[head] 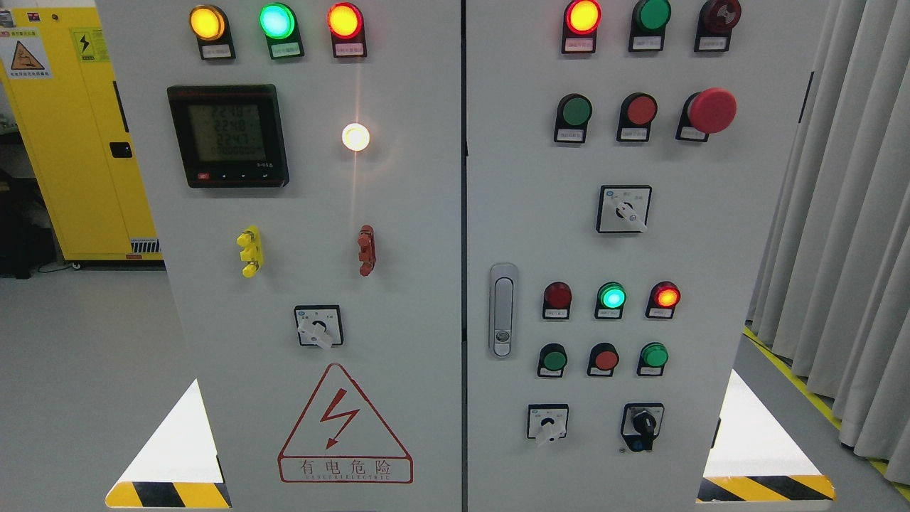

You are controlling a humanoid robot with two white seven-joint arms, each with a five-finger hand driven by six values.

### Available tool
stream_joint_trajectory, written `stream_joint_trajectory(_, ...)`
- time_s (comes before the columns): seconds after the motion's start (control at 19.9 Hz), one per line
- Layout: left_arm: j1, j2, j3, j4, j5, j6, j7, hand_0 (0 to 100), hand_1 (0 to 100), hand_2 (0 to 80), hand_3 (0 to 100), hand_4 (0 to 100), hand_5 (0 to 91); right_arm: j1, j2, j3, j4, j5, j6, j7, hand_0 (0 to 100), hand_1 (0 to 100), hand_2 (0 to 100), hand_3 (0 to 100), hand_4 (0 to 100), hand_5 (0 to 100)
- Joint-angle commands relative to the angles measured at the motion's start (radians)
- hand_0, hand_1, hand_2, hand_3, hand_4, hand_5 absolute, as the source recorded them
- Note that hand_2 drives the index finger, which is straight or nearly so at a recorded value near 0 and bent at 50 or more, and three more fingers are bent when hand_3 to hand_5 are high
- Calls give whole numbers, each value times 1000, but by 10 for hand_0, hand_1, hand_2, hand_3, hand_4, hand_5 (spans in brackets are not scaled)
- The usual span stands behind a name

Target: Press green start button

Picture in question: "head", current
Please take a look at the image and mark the green start push button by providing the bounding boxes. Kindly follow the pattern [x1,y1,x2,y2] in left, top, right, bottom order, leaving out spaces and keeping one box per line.
[537,343,568,378]

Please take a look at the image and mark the red stop push button lower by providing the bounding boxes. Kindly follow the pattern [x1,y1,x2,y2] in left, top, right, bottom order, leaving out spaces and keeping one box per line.
[587,343,620,377]

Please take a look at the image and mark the green push button upper row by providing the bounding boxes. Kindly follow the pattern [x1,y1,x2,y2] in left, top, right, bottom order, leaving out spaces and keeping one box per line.
[553,93,594,144]

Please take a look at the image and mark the green push button lower right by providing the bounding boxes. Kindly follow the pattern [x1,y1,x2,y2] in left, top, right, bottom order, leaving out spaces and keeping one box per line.
[636,341,669,377]

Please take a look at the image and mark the red push button upper row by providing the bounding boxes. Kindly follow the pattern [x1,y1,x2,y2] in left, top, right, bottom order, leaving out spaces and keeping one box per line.
[616,92,658,143]

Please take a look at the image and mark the red mushroom emergency stop button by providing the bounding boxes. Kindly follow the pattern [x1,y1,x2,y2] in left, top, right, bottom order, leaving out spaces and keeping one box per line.
[675,87,738,143]

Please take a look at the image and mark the red test terminal block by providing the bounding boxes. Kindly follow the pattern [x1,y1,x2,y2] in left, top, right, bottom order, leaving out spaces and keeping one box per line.
[357,225,377,277]

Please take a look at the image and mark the red indicator lamp lower left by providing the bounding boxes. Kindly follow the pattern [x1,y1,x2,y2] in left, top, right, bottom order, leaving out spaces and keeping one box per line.
[542,282,572,321]

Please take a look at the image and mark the red indicator lamp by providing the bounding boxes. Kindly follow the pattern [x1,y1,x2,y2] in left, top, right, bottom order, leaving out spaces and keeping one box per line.
[327,2,368,58]
[542,282,572,321]
[646,281,680,319]
[560,0,602,55]

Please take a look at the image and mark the white rotary selector left door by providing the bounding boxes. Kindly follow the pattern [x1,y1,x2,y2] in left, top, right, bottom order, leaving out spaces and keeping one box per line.
[294,305,344,349]

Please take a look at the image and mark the white rotary selector door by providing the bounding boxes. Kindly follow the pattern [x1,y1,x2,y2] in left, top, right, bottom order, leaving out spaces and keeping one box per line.
[527,404,569,447]
[294,305,344,349]

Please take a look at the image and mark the white glowing indicator lamp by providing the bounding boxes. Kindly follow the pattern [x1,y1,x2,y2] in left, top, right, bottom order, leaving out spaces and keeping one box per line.
[341,122,371,152]

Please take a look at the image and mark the green indicator lamp lower middle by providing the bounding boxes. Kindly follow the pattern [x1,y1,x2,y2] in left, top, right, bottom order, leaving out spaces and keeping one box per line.
[594,282,627,320]

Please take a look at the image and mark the green indicator lamp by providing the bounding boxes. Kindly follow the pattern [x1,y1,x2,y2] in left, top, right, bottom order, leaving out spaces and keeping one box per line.
[628,0,672,53]
[594,282,627,320]
[259,2,305,60]

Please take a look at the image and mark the white rotary selector upper right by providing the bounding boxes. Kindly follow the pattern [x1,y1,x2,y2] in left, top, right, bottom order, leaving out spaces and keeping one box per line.
[596,185,651,234]

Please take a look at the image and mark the left grey cabinet door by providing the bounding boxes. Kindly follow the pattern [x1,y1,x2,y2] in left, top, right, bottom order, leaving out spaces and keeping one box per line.
[97,1,465,511]

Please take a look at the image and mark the grey cabinet door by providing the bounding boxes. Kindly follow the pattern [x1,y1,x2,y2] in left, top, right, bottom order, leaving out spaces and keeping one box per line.
[97,1,465,511]
[466,1,832,511]

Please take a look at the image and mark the white rotary selector lower right door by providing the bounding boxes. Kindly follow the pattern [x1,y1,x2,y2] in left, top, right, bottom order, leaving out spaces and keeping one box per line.
[527,404,569,447]

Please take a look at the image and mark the right grey cabinet door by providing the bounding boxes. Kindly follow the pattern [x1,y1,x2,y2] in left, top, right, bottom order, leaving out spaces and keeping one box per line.
[466,1,832,511]

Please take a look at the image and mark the yellow test terminal block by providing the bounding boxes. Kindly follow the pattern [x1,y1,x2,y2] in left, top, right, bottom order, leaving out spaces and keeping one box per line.
[236,225,264,278]

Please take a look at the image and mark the red indicator lamp lower right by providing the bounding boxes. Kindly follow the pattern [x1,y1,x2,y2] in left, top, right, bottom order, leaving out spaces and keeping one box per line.
[646,281,680,319]

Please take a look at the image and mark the red electric danger warning sticker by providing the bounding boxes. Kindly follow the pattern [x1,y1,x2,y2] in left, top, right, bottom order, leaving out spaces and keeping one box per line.
[277,363,414,484]

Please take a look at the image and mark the black digital power meter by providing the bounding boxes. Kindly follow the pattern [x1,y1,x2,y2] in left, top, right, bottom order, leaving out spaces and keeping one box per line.
[168,84,289,188]

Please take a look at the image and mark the red indicator lamp top left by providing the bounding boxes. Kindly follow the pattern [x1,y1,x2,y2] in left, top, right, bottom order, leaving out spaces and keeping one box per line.
[327,2,368,58]

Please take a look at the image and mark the red indicator lamp top right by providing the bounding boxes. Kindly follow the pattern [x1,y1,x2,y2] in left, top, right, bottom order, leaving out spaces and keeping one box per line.
[560,0,602,55]

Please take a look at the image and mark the green indicator lamp top left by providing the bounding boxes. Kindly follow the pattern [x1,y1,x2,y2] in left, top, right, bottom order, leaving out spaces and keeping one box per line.
[259,2,305,60]

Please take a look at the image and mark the green indicator lamp top right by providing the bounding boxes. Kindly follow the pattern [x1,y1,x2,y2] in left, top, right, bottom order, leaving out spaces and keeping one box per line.
[628,0,672,53]

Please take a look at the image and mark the yellow indicator lamp top left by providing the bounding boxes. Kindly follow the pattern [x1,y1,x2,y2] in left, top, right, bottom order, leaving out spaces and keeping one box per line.
[189,4,236,60]

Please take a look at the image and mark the dark red buzzer lamp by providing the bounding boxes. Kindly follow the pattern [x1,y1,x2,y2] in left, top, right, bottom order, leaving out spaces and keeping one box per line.
[693,0,742,53]

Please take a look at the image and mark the grey curtain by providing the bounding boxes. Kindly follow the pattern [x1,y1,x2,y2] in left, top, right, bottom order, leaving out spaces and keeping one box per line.
[749,1,909,484]

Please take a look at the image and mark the yellow safety storage cabinet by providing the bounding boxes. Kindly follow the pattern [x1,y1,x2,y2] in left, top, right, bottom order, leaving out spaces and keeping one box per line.
[2,6,163,262]

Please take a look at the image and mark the grey cabinet door handle lock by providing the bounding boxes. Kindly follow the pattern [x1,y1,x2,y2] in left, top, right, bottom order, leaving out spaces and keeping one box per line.
[488,263,519,358]

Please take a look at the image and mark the black key selector switch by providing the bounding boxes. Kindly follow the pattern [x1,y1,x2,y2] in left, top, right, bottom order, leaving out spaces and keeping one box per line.
[620,402,664,452]

